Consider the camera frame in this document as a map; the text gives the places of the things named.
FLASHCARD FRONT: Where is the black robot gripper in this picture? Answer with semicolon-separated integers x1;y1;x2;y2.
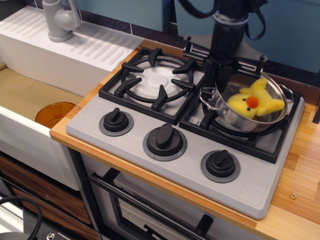
184;18;268;93

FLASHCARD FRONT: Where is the stainless steel pot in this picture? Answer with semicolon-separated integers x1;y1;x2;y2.
199;73;294;132

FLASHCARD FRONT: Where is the yellow stuffed duck toy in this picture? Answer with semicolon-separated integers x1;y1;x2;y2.
227;78;285;120

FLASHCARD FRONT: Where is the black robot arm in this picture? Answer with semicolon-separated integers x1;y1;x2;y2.
180;0;268;93

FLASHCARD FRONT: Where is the black middle stove knob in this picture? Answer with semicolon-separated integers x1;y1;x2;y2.
142;123;188;162

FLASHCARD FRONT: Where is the black stove knob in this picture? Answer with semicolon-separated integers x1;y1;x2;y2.
142;123;188;162
99;107;134;137
200;150;241;184

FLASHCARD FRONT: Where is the black right stove knob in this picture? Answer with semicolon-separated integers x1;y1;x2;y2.
200;150;241;184

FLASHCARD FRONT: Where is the grey toy stove top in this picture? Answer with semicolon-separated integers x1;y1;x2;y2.
65;46;306;221

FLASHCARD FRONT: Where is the black left stove knob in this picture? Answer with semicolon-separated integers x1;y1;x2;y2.
99;107;134;137

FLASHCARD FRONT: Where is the black left burner grate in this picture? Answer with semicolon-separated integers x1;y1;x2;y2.
98;47;205;125

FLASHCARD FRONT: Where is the black burner grate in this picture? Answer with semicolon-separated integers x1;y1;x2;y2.
98;47;205;125
179;92;305;164

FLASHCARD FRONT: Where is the black right burner grate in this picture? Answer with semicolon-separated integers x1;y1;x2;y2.
179;92;305;164

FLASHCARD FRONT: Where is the grey toy faucet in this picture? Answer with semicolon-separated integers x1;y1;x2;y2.
42;0;81;43

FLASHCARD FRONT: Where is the oven door with window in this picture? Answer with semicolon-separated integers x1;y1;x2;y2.
82;155;260;240

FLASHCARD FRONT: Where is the white toy sink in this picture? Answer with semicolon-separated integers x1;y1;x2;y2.
0;6;143;191

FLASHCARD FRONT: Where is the wooden drawer front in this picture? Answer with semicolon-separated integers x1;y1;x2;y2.
0;152;99;240

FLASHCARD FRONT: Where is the black oven door handle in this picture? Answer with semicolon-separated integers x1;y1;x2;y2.
89;168;214;240

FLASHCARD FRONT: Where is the black braided foreground cable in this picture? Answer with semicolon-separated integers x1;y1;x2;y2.
0;196;43;240

